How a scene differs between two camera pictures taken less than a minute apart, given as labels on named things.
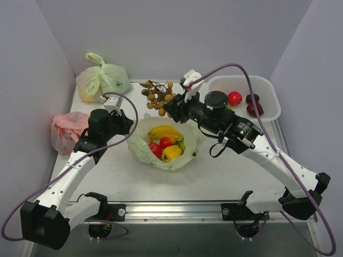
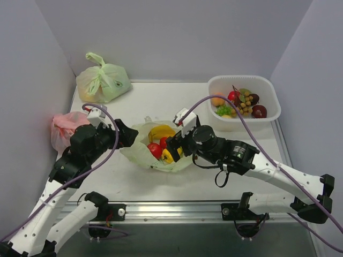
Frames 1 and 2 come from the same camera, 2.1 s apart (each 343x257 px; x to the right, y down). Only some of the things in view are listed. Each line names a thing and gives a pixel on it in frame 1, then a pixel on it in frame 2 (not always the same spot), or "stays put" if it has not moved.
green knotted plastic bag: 92,83 stays put
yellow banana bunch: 157,132 stays put
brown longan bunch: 158,95 → 245,98
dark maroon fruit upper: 249,99 stays put
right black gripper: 177,108 → 177,143
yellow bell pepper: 170,152 stays put
